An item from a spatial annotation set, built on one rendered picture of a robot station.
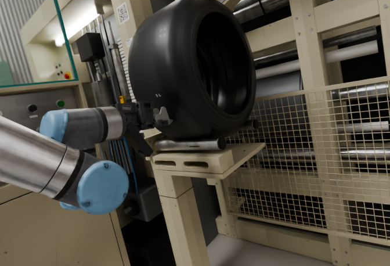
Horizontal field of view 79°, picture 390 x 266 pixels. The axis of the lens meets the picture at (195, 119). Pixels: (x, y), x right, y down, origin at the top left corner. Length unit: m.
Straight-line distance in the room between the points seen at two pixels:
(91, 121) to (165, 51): 0.31
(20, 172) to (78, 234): 0.90
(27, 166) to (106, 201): 0.13
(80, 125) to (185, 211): 0.80
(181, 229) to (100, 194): 0.87
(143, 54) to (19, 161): 0.52
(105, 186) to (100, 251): 0.96
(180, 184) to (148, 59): 0.65
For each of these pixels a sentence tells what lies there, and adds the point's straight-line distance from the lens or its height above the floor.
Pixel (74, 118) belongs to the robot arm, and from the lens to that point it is 0.58.
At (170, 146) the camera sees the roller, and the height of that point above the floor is 0.90.
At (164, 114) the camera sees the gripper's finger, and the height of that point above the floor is 1.05.
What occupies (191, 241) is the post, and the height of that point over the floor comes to 0.37.
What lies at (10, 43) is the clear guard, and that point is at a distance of 1.27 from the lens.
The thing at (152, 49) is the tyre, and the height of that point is 1.25.
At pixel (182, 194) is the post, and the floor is 0.62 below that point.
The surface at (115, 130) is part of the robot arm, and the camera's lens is 0.62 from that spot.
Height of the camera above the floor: 1.09
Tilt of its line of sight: 6 degrees down
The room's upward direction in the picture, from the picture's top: 12 degrees counter-clockwise
